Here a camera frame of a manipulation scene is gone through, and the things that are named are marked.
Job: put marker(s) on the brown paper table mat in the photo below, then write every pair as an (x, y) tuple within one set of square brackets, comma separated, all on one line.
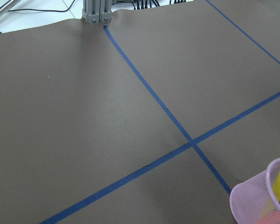
[(152, 118)]

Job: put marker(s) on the long grabber stick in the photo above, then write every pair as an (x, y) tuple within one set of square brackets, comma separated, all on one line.
[(7, 6)]

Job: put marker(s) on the aluminium frame post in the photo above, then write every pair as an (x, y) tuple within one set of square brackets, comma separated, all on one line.
[(97, 11)]

